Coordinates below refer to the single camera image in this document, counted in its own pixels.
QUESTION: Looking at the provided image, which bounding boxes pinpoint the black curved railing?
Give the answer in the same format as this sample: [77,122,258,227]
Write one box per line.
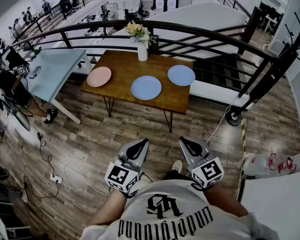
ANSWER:
[9,19,281,100]

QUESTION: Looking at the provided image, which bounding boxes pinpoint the yellow black floor tape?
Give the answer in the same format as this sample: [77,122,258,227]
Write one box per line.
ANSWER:
[236,117,248,201]

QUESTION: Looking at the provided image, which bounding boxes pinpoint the person's left forearm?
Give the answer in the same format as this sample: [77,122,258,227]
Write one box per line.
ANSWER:
[87,189,130,227]

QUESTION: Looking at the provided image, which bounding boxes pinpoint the black coat rack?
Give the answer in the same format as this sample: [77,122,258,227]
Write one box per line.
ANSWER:
[226,11,300,127]

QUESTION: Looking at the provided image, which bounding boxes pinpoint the black phone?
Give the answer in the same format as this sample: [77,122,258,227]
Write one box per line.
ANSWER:
[28,65,42,79]

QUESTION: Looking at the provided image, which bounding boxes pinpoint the blue big plate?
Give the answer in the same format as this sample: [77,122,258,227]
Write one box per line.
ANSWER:
[130,75,163,101]
[167,64,196,87]

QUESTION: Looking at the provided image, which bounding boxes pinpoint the white counter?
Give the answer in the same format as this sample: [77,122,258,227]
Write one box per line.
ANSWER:
[237,148,300,240]

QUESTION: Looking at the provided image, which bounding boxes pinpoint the person's black shorts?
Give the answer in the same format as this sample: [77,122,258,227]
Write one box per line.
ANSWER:
[163,170,192,183]

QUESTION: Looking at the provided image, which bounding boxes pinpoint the person's right forearm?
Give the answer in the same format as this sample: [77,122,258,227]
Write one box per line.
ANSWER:
[204,183,250,219]

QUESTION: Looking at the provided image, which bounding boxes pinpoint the brown wooden table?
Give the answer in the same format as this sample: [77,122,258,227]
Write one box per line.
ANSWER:
[79,49,194,134]

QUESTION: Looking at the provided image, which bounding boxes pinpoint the pink big plate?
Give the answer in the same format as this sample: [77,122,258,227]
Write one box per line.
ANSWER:
[86,66,113,88]

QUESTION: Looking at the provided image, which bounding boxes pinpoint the plastic bottle pack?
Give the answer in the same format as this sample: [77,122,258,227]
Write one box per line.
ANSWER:
[243,151,298,180]

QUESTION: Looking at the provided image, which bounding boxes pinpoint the person's white shoe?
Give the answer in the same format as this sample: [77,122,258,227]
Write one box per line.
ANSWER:
[171,160,183,174]

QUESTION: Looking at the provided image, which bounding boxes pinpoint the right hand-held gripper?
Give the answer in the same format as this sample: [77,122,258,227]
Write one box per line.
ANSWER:
[179,136,225,189]

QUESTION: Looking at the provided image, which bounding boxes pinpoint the glass double door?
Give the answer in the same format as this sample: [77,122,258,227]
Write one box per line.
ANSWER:
[153,0,178,12]

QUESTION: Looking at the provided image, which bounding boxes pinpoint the light blue table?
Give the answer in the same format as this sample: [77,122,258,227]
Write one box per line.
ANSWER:
[22,48,93,125]

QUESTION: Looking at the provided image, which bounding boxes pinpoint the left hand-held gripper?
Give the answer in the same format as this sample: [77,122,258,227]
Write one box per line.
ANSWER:
[104,138,150,194]

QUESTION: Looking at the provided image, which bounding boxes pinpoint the white vase with flowers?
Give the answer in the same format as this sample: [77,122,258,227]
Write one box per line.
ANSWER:
[124,20,158,46]

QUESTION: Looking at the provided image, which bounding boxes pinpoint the white power strip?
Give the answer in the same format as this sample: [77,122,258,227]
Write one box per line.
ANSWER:
[49,173,63,185]

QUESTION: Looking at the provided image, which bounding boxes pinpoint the white printed t-shirt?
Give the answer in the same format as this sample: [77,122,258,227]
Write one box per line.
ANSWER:
[79,179,282,240]

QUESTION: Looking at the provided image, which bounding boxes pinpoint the group of standing people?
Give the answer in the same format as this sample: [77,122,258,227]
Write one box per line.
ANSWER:
[0,0,53,50]

